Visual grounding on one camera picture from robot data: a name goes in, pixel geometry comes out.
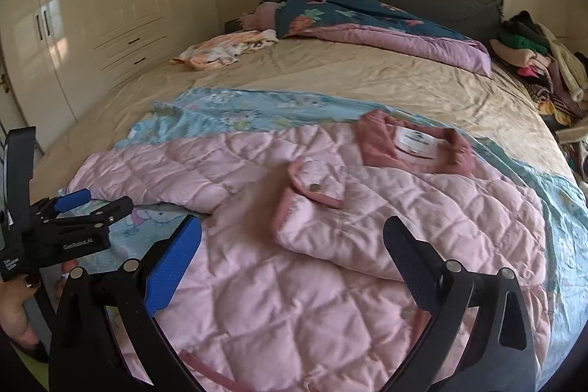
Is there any yellow-green cloth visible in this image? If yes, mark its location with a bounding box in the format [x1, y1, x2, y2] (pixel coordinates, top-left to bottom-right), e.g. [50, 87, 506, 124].
[16, 350, 51, 380]

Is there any pile of mixed clothes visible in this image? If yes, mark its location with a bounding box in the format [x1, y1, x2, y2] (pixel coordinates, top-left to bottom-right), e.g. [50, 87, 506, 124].
[489, 10, 588, 131]

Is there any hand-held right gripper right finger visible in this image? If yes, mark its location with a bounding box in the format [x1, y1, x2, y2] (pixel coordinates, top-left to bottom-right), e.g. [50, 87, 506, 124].
[381, 215, 538, 392]

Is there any basket of dark clothes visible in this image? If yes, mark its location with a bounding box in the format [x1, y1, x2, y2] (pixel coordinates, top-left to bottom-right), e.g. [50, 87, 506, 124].
[555, 123, 588, 195]

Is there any dark floral comforter lilac lining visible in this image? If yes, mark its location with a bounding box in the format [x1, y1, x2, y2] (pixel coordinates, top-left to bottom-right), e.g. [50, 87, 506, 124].
[264, 0, 493, 78]

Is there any pink quilted jacket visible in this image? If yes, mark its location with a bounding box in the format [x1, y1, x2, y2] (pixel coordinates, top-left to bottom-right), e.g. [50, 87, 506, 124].
[69, 109, 552, 392]

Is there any cream wardrobe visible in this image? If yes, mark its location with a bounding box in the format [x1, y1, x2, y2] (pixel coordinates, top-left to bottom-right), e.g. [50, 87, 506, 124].
[0, 0, 216, 145]

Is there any person's left hand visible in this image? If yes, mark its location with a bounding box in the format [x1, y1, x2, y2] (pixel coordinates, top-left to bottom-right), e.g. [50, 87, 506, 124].
[0, 260, 80, 350]

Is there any peach floral cloth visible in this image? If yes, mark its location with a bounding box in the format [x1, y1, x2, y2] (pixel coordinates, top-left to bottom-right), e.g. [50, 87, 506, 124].
[171, 29, 279, 71]

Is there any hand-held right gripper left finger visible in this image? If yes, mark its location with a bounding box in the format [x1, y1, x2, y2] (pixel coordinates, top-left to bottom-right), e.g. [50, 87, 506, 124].
[48, 215, 203, 392]

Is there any light blue cartoon-print blanket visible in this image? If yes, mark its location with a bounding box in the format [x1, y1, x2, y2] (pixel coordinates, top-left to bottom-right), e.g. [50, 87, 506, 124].
[60, 88, 588, 388]

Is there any bed with beige sheet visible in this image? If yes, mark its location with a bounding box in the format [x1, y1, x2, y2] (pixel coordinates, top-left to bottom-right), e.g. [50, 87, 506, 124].
[28, 24, 582, 209]

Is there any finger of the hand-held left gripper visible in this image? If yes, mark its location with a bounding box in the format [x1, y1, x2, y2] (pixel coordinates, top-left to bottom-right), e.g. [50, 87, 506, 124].
[43, 196, 135, 234]
[30, 188, 93, 218]

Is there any pink pillow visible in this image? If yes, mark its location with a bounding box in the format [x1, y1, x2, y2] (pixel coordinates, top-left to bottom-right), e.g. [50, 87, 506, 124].
[241, 1, 281, 30]

